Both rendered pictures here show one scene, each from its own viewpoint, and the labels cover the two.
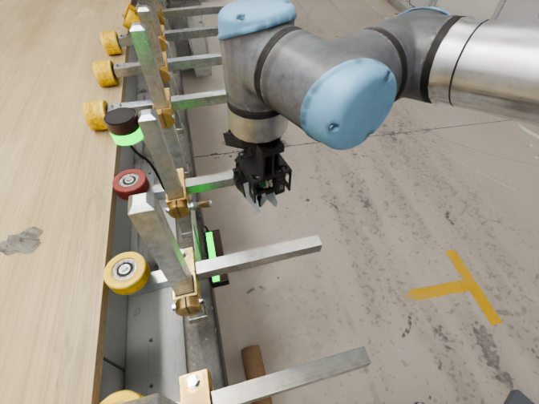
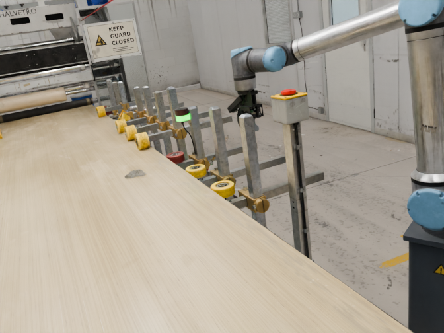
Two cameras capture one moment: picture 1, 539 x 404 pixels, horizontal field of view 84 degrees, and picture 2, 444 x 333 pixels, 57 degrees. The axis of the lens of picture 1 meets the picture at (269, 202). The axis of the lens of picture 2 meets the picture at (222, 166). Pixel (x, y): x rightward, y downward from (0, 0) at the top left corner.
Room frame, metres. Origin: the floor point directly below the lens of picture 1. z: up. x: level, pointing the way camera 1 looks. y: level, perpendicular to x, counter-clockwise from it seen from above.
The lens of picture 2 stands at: (-1.25, 0.39, 1.41)
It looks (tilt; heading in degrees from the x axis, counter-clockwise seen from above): 19 degrees down; 352
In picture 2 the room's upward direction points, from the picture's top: 9 degrees counter-clockwise
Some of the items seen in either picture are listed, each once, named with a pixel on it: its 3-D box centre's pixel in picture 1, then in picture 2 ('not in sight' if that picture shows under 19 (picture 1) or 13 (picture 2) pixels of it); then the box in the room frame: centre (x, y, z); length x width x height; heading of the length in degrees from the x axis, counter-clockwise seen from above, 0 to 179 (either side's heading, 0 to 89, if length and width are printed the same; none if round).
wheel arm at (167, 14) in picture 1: (187, 11); (158, 109); (1.54, 0.38, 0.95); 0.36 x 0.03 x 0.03; 105
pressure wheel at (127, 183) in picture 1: (135, 193); (176, 164); (0.51, 0.35, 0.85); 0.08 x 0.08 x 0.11
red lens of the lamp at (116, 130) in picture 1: (122, 121); (182, 111); (0.49, 0.28, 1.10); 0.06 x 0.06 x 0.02
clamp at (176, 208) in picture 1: (176, 193); (198, 162); (0.52, 0.25, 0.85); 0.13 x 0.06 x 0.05; 15
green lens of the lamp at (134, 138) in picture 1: (127, 131); (182, 117); (0.49, 0.28, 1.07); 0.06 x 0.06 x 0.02
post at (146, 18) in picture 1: (164, 84); (165, 133); (0.99, 0.37, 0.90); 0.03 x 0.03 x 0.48; 15
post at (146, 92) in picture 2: (161, 50); (152, 125); (1.23, 0.43, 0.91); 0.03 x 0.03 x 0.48; 15
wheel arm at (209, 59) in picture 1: (179, 62); (172, 121); (1.04, 0.31, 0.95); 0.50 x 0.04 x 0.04; 105
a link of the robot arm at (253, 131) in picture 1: (260, 115); (246, 84); (0.39, 0.01, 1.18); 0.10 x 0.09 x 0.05; 116
